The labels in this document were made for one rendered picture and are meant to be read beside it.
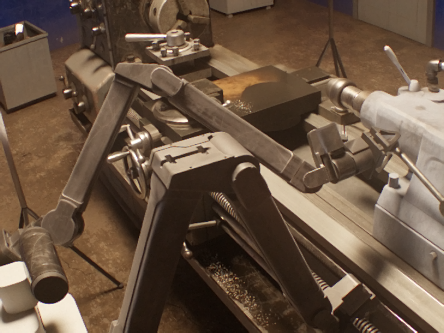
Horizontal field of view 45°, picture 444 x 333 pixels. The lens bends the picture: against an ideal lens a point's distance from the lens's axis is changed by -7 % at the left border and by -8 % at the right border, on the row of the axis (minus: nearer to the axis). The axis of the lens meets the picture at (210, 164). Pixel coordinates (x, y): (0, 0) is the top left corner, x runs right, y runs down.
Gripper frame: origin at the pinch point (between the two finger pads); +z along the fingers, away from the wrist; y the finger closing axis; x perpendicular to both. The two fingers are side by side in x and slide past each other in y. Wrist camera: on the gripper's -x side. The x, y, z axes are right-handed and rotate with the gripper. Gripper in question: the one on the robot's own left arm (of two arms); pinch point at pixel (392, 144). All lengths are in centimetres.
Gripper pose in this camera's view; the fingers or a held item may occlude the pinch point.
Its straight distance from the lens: 136.2
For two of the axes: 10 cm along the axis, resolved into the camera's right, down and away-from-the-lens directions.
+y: -0.8, 6.7, 7.4
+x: 4.9, 6.7, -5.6
